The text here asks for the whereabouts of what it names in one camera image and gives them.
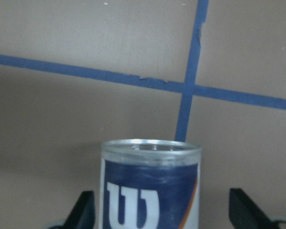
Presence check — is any white blue tennis ball can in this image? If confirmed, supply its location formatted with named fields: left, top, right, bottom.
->
left=98, top=139, right=202, bottom=229

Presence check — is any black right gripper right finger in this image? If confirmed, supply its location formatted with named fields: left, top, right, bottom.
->
left=229, top=188, right=276, bottom=229

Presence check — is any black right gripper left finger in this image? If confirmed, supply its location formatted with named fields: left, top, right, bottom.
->
left=62, top=191, right=95, bottom=229

